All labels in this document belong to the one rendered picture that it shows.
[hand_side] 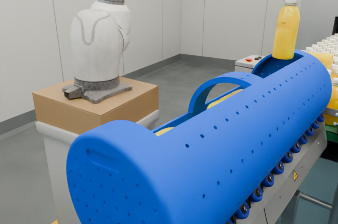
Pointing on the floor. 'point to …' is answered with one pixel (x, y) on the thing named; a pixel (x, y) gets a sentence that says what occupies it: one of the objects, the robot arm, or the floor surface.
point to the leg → (290, 210)
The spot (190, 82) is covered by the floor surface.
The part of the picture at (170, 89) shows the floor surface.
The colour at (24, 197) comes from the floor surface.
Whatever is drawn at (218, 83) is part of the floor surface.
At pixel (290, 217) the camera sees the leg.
